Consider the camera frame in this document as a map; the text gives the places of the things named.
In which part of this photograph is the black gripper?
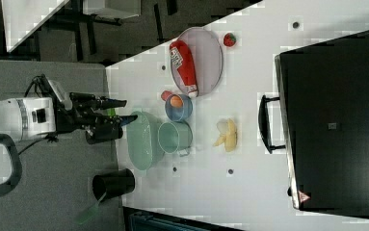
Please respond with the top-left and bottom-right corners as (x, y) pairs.
(54, 92), (138, 144)

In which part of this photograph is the peeled yellow banana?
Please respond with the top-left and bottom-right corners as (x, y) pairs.
(214, 118), (237, 152)

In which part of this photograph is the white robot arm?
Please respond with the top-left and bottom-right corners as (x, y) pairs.
(0, 92), (137, 197)

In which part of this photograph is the green mug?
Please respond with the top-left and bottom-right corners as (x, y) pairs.
(158, 121), (193, 157)

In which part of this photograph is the green bottle white cap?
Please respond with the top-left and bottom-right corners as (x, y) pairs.
(107, 109), (116, 116)

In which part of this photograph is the green perforated colander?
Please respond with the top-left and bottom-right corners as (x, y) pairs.
(126, 111), (164, 170)

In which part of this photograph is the red strawberry near bowl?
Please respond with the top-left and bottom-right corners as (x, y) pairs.
(161, 90), (172, 101)

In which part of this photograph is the orange ball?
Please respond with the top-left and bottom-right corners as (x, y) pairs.
(170, 95), (183, 108)

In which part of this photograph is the blue bowl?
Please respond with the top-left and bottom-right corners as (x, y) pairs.
(165, 94), (193, 121)

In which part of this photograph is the black cylindrical cup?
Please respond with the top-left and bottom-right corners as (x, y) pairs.
(92, 168), (136, 201)

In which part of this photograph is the red ketchup bottle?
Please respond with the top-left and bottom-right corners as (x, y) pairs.
(170, 39), (198, 98)

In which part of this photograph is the grey round plate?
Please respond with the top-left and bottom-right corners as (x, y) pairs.
(170, 27), (224, 96)

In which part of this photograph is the black toaster oven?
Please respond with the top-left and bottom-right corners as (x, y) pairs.
(274, 30), (369, 219)

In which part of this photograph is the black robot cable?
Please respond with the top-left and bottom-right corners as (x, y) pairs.
(17, 74), (58, 156)

